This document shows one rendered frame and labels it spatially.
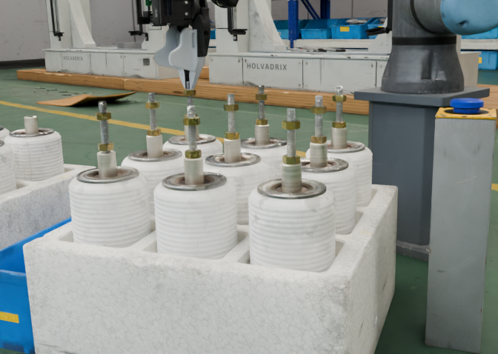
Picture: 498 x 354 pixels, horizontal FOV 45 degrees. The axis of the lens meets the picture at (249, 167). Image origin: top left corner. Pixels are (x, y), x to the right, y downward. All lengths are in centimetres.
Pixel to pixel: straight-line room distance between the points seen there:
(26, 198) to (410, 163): 66
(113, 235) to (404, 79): 62
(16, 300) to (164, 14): 44
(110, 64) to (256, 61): 151
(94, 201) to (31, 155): 38
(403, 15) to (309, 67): 205
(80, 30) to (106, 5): 289
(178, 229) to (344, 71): 242
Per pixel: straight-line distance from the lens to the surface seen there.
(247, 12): 369
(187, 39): 92
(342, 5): 1096
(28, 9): 769
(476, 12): 102
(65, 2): 540
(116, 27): 825
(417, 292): 104
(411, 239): 118
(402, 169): 115
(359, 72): 299
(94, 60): 480
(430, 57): 114
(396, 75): 115
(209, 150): 93
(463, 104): 79
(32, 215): 103
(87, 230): 75
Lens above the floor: 43
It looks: 13 degrees down
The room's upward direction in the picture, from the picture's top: 1 degrees counter-clockwise
